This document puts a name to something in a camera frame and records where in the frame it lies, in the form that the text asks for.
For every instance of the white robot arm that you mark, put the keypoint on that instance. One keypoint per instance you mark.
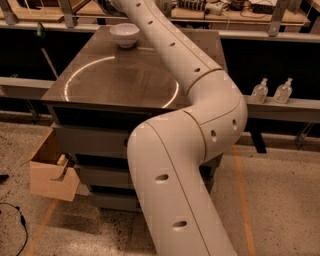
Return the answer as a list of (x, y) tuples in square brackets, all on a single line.
[(165, 152)]

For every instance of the white ceramic bowl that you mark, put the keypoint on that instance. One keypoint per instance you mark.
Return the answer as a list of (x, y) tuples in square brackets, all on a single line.
[(125, 34)]

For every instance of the grey three-drawer cabinet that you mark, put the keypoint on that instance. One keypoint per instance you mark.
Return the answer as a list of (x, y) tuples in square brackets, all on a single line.
[(102, 95)]

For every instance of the clear sanitizer bottle left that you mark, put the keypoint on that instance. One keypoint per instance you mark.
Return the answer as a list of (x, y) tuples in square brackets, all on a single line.
[(259, 92)]

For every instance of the clear sanitizer bottle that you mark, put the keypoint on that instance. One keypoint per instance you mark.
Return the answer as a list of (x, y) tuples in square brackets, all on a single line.
[(259, 92), (283, 92)]

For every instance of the open cardboard box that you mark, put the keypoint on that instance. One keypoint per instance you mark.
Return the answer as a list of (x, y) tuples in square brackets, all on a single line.
[(50, 173)]

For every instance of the clear sanitizer bottle right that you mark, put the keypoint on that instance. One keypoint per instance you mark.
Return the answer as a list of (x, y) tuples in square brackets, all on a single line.
[(283, 92)]

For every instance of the green-tipped pole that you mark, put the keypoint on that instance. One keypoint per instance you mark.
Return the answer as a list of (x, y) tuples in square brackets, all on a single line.
[(40, 35)]

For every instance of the wooden workbench behind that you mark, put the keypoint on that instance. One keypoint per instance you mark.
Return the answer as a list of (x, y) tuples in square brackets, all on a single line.
[(85, 12)]

